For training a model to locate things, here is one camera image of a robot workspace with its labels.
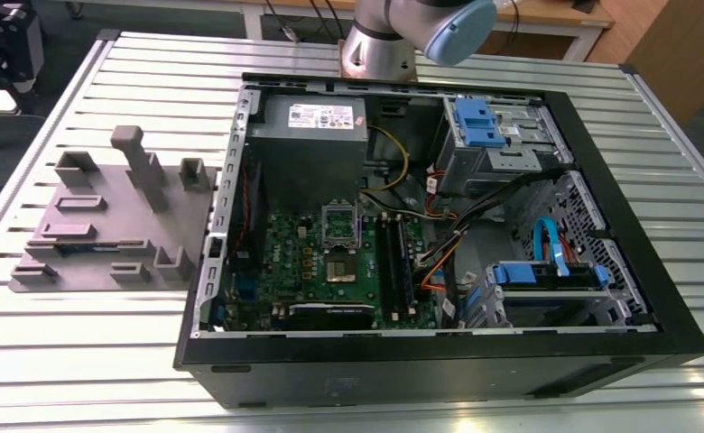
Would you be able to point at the CPU socket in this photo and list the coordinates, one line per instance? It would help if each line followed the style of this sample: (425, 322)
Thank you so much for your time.
(346, 268)

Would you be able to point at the grey parts rack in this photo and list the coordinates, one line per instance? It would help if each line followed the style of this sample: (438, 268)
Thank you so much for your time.
(116, 216)

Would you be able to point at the dark RAM stick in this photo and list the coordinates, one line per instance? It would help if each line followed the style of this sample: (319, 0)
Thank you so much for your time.
(95, 248)

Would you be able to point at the white power supply label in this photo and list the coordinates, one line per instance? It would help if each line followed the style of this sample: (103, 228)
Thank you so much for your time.
(322, 117)

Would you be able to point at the grey power supply unit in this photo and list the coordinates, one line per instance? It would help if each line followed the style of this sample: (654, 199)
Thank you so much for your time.
(303, 167)

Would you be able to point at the green motherboard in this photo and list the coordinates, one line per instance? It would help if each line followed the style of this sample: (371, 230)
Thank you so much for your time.
(291, 288)

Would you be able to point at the thin metal locking lever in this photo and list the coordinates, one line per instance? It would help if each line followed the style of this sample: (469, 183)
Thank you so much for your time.
(359, 234)

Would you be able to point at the black graphics card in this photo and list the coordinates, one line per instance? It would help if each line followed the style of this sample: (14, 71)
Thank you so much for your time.
(327, 315)

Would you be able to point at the black RAM slot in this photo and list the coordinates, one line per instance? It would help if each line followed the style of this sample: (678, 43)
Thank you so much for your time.
(387, 270)
(405, 270)

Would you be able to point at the grey metal drive cage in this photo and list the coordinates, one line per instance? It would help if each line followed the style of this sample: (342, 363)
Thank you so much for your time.
(509, 162)

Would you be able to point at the black open PC case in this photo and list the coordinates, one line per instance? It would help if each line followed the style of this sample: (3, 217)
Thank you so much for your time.
(387, 374)

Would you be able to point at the hard disk in blue carrier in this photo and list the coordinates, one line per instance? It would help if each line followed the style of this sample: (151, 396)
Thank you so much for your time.
(514, 275)

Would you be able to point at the metal disk bay cage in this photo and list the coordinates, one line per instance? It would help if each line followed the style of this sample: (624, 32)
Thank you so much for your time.
(569, 293)

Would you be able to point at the wooden cabinet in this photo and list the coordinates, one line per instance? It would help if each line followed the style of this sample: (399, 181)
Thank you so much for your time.
(682, 54)

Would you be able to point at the blue plastic bay bracket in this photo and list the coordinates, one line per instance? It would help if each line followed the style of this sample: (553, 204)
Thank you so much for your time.
(478, 117)

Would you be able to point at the wooden desk white frame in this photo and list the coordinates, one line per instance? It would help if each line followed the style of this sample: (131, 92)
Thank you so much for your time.
(569, 18)

